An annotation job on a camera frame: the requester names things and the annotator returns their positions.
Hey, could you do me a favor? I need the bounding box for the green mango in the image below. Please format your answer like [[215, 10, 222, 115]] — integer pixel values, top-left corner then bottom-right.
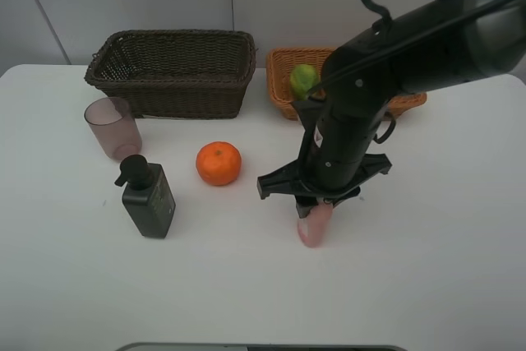
[[289, 64, 320, 100]]

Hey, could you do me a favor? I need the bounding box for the pink bottle white cap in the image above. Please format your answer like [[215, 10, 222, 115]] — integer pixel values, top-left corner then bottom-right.
[[297, 202, 334, 248]]

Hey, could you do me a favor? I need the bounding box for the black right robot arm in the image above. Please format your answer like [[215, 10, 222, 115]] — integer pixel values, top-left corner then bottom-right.
[[257, 0, 525, 217]]

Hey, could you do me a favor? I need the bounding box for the black pump bottle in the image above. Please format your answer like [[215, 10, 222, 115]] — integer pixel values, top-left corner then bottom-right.
[[114, 155, 176, 239]]

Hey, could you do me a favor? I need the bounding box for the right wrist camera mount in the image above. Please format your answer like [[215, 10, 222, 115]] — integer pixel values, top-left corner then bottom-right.
[[292, 98, 326, 135]]

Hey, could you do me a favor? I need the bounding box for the dark brown wicker basket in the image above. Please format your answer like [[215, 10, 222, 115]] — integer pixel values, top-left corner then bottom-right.
[[85, 30, 256, 119]]

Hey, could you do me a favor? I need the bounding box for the purple translucent cup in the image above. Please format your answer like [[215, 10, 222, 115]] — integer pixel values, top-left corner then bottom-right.
[[84, 97, 142, 161]]

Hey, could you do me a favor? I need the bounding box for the light brown wicker basket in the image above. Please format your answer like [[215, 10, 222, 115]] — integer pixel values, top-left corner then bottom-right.
[[265, 47, 428, 122]]

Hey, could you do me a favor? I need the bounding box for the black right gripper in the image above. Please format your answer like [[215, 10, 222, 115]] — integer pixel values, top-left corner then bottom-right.
[[256, 154, 391, 219]]

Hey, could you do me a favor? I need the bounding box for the orange tangerine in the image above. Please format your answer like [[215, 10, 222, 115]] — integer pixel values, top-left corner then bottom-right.
[[196, 141, 242, 187]]

